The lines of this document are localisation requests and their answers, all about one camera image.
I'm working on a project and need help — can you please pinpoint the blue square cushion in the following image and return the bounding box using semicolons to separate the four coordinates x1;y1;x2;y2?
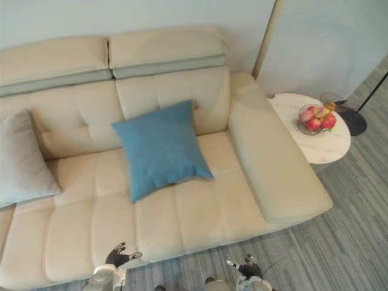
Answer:
111;99;215;203

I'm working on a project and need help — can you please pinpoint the round white marble side table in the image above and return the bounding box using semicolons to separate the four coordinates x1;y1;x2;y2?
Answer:
267;93;352;164

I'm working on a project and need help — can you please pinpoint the grey square cushion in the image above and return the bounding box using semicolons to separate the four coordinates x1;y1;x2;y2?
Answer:
0;110;63;210

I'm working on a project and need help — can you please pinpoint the black floor lamp base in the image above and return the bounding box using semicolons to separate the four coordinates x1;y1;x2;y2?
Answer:
339;104;368;136

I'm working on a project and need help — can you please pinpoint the yellow fruit piece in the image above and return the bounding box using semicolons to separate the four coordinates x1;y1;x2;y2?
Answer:
313;103;336;119

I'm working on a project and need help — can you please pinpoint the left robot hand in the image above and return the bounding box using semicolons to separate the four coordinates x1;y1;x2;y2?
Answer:
104;241;143;268

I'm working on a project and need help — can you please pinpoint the wire fruit bowl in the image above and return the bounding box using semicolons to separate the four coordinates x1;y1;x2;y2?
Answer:
297;104;337;135

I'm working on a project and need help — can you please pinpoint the cream leather sofa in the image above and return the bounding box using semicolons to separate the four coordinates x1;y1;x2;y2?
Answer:
0;25;333;289

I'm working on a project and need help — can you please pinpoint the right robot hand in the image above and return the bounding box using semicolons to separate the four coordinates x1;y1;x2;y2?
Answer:
226;254;262;279

